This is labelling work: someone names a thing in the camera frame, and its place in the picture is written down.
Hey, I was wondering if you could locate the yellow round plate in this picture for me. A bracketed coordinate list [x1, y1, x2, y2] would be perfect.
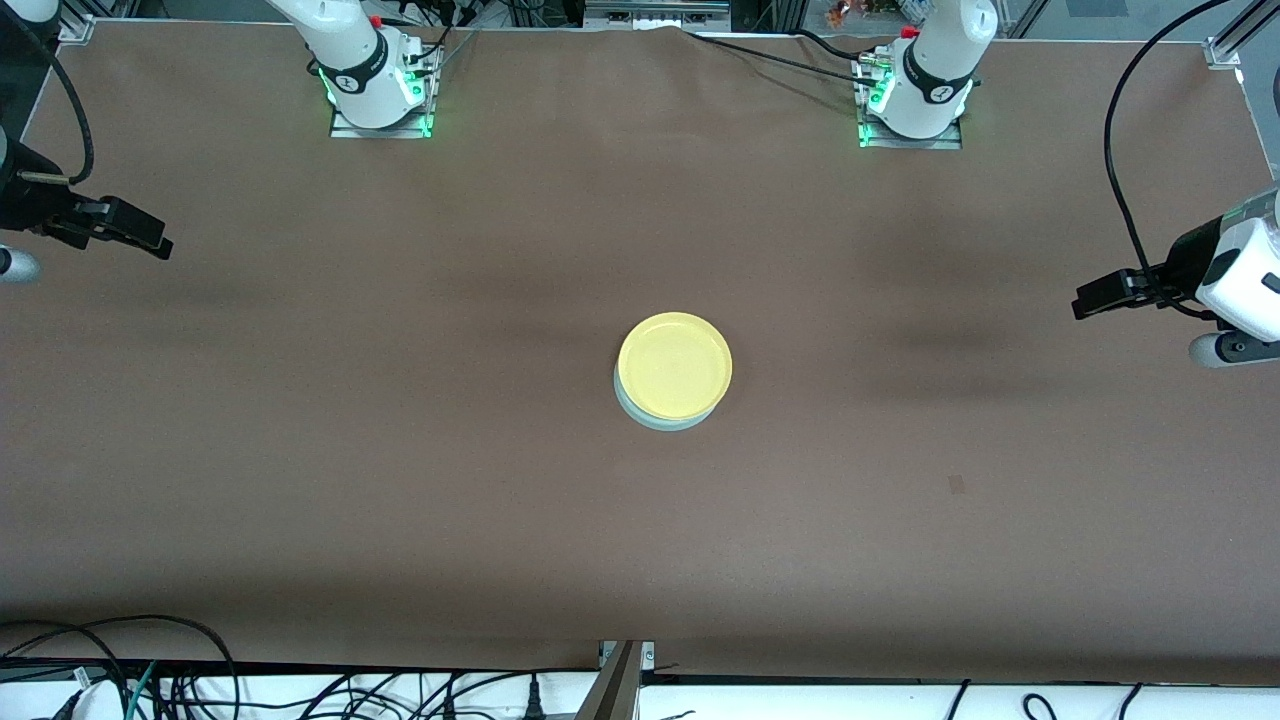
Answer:
[617, 312, 733, 421]

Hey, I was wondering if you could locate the pale green round plate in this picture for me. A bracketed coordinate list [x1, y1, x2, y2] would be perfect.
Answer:
[613, 365, 726, 433]

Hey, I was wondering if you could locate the white plastic device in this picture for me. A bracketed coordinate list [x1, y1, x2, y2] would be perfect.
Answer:
[60, 680, 127, 720]

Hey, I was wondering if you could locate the brown table cover mat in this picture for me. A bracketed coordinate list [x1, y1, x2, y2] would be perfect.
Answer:
[0, 20, 1280, 673]

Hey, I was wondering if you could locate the short black base cable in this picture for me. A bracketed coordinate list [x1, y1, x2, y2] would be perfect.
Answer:
[795, 27, 891, 67]

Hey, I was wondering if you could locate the long black base cable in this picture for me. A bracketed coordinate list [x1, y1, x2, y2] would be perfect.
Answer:
[685, 30, 886, 89]

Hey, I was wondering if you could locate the large looping black cable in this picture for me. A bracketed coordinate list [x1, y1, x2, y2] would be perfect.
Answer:
[0, 614, 241, 720]

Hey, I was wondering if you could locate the green cable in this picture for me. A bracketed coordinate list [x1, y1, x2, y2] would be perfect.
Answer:
[124, 660, 161, 720]

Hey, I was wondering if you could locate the grey metal frame rail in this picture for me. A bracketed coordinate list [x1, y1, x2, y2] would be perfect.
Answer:
[585, 0, 732, 27]

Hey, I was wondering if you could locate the aluminium profile post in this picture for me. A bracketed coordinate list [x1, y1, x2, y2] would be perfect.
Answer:
[575, 640, 646, 720]

